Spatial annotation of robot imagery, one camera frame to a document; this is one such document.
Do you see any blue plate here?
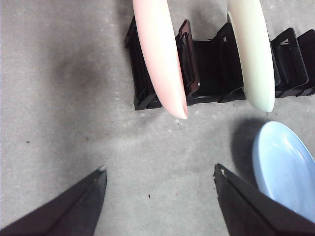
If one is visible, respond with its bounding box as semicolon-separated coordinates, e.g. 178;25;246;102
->
252;120;315;223

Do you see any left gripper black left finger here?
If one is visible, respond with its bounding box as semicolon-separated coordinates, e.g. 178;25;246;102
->
0;165;108;236

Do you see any black plastic dish rack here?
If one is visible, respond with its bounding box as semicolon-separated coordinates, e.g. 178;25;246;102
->
124;15;315;111

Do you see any green plate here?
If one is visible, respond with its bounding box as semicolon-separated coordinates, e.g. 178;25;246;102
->
226;0;276;113

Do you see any pink plate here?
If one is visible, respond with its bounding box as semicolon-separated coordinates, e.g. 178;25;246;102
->
132;0;189;120

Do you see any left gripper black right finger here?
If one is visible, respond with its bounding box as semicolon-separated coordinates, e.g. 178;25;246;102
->
213;163;315;236

